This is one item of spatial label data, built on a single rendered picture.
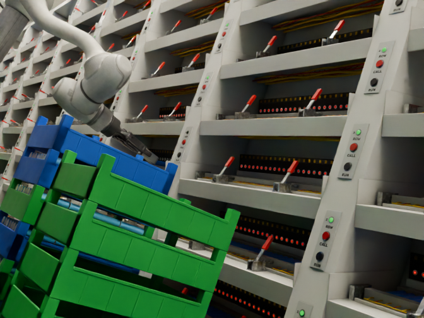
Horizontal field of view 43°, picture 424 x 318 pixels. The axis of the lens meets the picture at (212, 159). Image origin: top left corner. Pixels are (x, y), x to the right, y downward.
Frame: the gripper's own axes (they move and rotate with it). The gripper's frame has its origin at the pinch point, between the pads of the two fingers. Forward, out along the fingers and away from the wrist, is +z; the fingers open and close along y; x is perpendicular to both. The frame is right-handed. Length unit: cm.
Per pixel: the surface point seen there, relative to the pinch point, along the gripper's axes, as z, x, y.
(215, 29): -14, -44, -22
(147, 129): -5.9, -7.8, 0.2
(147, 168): -28, 19, -66
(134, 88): -9.6, -26.4, 27.9
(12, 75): -12, -62, 313
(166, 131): -5.6, -6.9, -15.1
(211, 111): -6.2, -14.4, -36.8
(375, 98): -9, -13, -103
